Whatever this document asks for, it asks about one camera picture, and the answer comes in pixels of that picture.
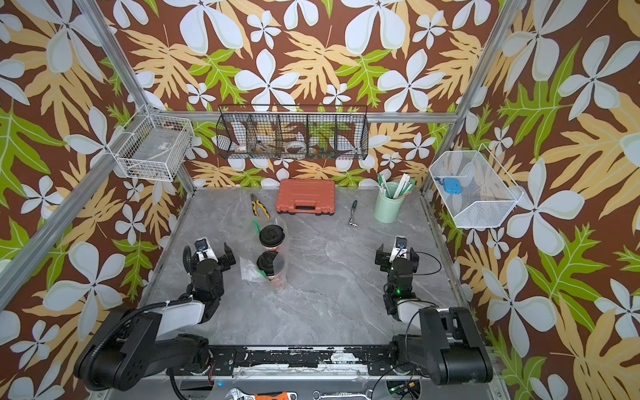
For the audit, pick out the black wire basket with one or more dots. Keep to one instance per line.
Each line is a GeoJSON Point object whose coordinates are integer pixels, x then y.
{"type": "Point", "coordinates": [293, 131]}

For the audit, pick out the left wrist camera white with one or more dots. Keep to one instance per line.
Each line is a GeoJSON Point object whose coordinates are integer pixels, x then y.
{"type": "Point", "coordinates": [203, 251]}

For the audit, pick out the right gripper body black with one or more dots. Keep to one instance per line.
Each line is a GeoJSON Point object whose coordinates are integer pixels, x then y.
{"type": "Point", "coordinates": [391, 287]}

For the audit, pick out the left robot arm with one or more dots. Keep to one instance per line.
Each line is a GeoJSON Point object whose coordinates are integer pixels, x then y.
{"type": "Point", "coordinates": [135, 343]}

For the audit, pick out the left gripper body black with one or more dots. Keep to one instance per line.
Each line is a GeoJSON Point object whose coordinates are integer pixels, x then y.
{"type": "Point", "coordinates": [220, 292]}

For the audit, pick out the red cup black lid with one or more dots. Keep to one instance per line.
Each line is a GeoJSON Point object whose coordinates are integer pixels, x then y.
{"type": "Point", "coordinates": [275, 265]}
{"type": "Point", "coordinates": [272, 237]}

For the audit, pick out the silver combination wrench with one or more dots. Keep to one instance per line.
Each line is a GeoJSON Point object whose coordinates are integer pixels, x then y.
{"type": "Point", "coordinates": [364, 395]}

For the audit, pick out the green handled screwdriver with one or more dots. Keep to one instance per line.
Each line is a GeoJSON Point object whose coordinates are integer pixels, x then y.
{"type": "Point", "coordinates": [351, 221]}

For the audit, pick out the white green straws bundle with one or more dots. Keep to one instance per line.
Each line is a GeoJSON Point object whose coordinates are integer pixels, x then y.
{"type": "Point", "coordinates": [396, 189]}

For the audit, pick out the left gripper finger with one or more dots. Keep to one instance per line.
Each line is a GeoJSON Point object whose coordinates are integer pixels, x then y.
{"type": "Point", "coordinates": [226, 260]}
{"type": "Point", "coordinates": [188, 260]}

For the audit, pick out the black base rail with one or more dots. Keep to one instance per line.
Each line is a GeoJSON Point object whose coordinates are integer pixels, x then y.
{"type": "Point", "coordinates": [364, 360]}

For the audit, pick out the red plastic tool case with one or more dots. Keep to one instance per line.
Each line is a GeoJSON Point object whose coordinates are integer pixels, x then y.
{"type": "Point", "coordinates": [306, 196]}

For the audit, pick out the green cup holder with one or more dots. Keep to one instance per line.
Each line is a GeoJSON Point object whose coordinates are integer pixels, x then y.
{"type": "Point", "coordinates": [387, 209]}

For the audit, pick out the white wire basket left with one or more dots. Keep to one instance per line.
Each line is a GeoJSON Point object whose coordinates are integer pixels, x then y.
{"type": "Point", "coordinates": [152, 145]}

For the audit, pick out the adjustable wrench orange handle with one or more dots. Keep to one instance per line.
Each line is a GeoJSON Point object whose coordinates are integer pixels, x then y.
{"type": "Point", "coordinates": [237, 394]}

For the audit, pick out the clear plastic carrier bag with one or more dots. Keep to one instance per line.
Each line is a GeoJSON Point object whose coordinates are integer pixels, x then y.
{"type": "Point", "coordinates": [263, 250]}

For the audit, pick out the blue object in basket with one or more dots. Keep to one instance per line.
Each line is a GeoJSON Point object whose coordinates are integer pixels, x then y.
{"type": "Point", "coordinates": [451, 186]}

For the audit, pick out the yellow handled pliers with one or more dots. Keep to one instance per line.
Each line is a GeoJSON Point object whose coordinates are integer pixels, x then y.
{"type": "Point", "coordinates": [259, 210]}

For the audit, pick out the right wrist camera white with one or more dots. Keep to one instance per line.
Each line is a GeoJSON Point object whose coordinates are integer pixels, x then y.
{"type": "Point", "coordinates": [400, 248]}

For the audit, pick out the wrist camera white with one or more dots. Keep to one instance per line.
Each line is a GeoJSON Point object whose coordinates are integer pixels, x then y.
{"type": "Point", "coordinates": [400, 248]}
{"type": "Point", "coordinates": [203, 251]}

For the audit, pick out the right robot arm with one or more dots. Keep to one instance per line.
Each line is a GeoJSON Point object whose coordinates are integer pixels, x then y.
{"type": "Point", "coordinates": [443, 342]}

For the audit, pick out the white mesh basket right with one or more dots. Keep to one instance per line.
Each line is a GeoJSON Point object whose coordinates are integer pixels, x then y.
{"type": "Point", "coordinates": [489, 193]}

